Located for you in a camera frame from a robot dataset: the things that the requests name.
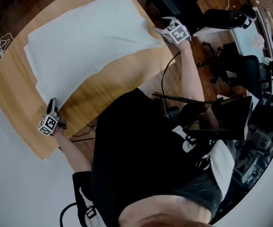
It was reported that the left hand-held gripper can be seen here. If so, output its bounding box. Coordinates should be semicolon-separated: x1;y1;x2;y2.
38;98;67;136

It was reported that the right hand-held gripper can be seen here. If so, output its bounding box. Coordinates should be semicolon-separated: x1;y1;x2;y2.
153;17;191;44

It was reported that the white pillowcase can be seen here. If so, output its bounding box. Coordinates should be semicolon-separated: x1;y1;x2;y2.
26;0;165;110

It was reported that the person's left forearm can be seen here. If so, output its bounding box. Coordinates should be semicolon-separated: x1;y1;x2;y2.
53;129;92;173

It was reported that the person's right forearm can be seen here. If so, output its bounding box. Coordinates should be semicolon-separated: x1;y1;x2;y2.
176;39;214;104

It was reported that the black office chair with headrest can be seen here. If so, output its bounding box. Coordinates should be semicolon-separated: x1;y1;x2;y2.
146;0;258;33

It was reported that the black mesh office chair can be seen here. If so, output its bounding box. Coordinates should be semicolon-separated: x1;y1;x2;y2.
197;41;273;99

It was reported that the pink flower ornament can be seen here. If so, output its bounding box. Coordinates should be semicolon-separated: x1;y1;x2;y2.
250;34;265;49

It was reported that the person's black shirt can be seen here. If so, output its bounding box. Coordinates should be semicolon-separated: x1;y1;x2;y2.
71;87;237;225

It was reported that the person's head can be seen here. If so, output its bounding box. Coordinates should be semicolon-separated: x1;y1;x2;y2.
117;196;213;227

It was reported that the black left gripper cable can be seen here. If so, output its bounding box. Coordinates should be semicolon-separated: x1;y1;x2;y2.
69;121;97;143

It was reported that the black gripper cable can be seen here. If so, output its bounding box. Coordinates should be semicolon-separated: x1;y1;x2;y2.
160;51;182;108
69;121;97;143

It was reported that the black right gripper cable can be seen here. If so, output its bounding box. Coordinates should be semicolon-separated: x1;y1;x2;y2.
160;51;182;108

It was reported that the tangled white floor cord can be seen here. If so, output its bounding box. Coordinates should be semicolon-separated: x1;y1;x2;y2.
0;3;14;55

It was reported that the black head camera cable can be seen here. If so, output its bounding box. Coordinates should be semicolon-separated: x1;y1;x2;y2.
59;201;78;227

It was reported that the grey backpack strap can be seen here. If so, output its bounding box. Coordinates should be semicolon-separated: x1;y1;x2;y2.
172;126;237;198
78;185;102;227

